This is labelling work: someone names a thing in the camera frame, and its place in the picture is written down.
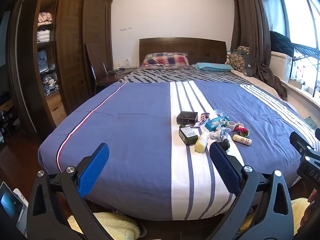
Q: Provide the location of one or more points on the black metal rack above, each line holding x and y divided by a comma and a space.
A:
306, 52

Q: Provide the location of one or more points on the pile of mixed clothes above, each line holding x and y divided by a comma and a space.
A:
51, 83

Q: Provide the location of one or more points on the wooden nightstand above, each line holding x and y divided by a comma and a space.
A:
110, 80

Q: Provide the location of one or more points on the window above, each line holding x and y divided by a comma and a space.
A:
300, 15

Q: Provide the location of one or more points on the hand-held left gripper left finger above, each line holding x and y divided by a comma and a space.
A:
96, 167

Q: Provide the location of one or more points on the clear plastic wrapper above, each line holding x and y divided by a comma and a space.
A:
221, 113

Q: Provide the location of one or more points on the plaid pillow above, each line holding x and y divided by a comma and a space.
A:
165, 60

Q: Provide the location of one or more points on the black jacket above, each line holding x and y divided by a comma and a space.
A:
280, 42

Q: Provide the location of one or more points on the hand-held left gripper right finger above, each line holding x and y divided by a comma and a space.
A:
225, 167

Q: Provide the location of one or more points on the dark chair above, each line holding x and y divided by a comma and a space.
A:
96, 62

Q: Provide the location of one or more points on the blue white cloth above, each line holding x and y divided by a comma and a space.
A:
220, 133

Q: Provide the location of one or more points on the dark wooden wardrobe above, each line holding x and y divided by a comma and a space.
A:
72, 42

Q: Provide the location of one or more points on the bed with blue striped cover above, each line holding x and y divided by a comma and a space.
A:
130, 130

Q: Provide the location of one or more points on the black box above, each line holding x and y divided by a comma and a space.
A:
187, 117

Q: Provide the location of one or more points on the large pale yellow bottle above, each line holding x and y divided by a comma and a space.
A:
201, 142

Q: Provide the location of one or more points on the red green knitted toy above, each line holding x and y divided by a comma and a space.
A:
242, 130

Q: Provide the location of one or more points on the white tablet device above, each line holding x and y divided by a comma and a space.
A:
11, 205

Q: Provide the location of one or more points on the person's right hand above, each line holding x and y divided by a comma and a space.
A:
311, 205

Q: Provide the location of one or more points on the grey patterned bed sheet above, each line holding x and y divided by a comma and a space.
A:
180, 76

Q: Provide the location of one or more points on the brown snack wrapper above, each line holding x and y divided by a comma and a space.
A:
202, 118

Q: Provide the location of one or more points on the light blue folded towel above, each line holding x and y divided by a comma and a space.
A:
43, 60

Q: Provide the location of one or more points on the pink folded clothes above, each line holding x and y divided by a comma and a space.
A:
45, 18

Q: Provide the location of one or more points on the dark green cloth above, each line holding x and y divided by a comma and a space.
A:
311, 125

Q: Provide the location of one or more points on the white storage box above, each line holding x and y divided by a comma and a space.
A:
280, 66

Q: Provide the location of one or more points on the dark green round object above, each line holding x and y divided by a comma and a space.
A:
225, 145

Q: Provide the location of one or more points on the small white roll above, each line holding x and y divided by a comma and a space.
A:
231, 125

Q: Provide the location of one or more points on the patterned backpack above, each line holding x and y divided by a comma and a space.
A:
238, 60

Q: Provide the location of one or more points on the teal pillow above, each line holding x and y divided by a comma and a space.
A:
212, 67

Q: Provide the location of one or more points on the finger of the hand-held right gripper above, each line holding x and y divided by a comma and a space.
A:
300, 141

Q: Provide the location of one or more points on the dark green labelled box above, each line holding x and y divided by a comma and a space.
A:
188, 135

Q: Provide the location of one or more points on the white striped folded clothes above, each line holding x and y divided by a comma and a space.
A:
43, 36

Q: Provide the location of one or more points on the dark wooden headboard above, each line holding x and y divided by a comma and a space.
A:
182, 46

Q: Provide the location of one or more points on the brown curtain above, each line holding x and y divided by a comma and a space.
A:
250, 30

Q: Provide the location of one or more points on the blue wipes packet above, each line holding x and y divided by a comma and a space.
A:
215, 123

